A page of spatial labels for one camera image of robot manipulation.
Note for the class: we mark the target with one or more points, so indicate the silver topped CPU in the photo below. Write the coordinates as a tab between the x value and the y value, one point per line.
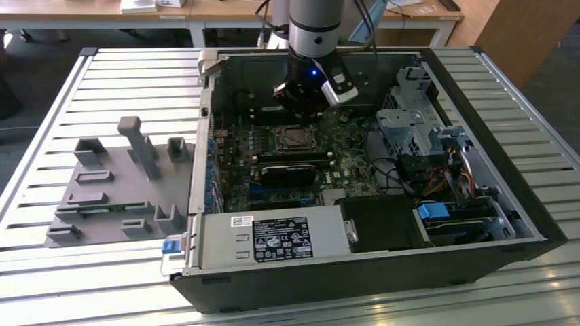
296	136

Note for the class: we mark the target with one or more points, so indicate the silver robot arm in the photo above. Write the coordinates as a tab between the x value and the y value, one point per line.
302	37

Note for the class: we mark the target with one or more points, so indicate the black clipped RAM slot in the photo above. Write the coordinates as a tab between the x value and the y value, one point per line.
294	154
266	121
266	115

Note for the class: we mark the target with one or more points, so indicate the CPU socket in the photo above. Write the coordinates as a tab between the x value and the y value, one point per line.
273	150

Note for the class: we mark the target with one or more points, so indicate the silver coin battery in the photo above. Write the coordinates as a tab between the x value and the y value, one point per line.
342	117

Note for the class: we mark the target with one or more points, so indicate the green motherboard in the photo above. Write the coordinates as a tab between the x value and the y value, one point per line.
353	159

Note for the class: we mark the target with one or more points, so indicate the pale blue teach pendant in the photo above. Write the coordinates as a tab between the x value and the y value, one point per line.
362	32

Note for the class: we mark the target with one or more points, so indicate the black graphics card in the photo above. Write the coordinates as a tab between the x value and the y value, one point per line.
289	176

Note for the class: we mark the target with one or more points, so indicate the perforated metal drive cage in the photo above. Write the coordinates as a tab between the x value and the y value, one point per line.
398	136

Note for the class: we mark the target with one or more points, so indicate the silver finned heatsink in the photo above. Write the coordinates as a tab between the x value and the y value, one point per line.
333	197

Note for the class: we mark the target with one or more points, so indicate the white box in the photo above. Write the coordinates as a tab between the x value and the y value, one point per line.
169	3
136	6

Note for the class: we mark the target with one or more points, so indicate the black plastic shroud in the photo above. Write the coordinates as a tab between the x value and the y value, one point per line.
380	224

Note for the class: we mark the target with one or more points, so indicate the blue disk carrier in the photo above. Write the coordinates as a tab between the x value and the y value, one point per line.
432	212

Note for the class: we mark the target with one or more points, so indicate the silver power supply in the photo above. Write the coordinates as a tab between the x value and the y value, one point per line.
217	244

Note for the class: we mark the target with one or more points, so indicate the grey parts rack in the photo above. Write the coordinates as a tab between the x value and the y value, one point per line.
117	190

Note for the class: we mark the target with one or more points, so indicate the wooden desk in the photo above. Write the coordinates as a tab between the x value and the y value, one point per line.
90	15

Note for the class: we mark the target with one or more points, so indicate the wooden cabinet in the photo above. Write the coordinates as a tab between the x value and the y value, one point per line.
521	34

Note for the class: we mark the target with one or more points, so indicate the green spare RAM stick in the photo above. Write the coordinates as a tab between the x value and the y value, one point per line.
113	208

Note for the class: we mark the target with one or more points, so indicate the blue case latch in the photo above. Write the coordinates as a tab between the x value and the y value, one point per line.
169	247

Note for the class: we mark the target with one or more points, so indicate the black PC case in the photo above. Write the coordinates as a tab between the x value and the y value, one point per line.
317	288

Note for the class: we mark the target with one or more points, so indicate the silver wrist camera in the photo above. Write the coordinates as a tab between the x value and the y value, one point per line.
340	91

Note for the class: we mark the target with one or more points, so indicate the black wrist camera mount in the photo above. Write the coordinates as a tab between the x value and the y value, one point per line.
358	79

